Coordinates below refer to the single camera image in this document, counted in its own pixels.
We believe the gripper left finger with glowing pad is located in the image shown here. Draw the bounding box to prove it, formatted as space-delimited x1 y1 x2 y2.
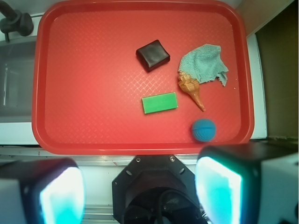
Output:
0 158 85 224

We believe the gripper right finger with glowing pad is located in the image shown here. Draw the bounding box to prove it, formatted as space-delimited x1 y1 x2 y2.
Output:
195 142 299 224

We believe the blue textured cloth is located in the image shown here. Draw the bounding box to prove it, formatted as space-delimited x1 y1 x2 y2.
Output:
178 44 228 87

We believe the blue dimpled ball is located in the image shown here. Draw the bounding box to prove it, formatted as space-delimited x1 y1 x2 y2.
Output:
192 119 216 142

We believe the tan spiral seashell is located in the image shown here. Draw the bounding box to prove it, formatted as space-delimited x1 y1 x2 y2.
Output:
178 71 206 112

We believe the green rectangular block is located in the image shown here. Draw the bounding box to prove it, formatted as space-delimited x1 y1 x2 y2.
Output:
142 92 178 114

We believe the red plastic tray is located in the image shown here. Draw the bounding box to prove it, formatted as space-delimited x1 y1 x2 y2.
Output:
32 0 254 155

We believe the metal sink basin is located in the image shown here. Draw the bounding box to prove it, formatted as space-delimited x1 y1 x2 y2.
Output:
0 39 36 123

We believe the black square pouch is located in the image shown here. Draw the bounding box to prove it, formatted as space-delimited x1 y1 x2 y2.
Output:
135 40 171 72

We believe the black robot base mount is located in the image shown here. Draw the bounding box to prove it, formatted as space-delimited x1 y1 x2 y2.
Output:
112 155 207 224

